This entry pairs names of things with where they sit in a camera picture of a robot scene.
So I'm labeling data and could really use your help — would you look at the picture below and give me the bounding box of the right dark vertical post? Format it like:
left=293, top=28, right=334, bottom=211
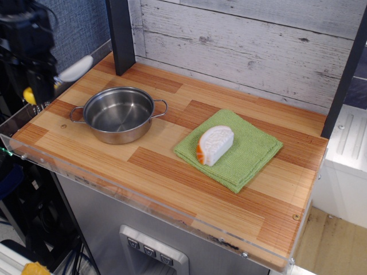
left=320, top=0, right=367, bottom=139

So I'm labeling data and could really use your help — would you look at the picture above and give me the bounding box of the dark vertical post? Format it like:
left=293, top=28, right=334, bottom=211
left=320, top=0, right=367, bottom=139
left=106, top=0, right=136, bottom=76

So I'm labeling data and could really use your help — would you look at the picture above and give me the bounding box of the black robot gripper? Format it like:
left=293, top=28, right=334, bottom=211
left=1, top=11, right=57, bottom=105

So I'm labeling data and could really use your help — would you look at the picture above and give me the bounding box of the white orange toy food slice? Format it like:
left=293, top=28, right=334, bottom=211
left=196, top=125, right=235, bottom=166

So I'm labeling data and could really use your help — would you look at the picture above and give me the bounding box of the white grooved side unit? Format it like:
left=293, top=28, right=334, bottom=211
left=311, top=105, right=366, bottom=228

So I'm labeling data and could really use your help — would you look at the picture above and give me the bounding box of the silver dispenser panel with buttons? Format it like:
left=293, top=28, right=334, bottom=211
left=119, top=225, right=190, bottom=274

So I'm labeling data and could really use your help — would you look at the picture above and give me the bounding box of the yellow handled white toy knife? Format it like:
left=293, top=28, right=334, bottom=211
left=24, top=55, right=94, bottom=105

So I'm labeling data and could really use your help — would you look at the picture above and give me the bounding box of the green folded cloth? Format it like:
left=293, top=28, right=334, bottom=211
left=174, top=109, right=283, bottom=194

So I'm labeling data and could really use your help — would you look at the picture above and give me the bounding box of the clear acrylic table guard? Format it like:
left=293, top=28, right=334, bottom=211
left=1, top=55, right=327, bottom=274

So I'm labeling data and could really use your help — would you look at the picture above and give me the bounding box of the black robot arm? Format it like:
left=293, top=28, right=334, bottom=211
left=1, top=1, right=57, bottom=105

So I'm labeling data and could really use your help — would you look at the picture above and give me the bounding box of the left dark vertical post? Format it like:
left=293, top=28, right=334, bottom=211
left=106, top=0, right=136, bottom=76

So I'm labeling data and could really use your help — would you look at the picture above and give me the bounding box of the stainless steel pot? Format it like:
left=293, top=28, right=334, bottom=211
left=69, top=87, right=169, bottom=144

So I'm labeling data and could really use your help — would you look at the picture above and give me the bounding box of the yellow black object bottom left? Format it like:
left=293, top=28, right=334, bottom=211
left=21, top=262, right=51, bottom=275

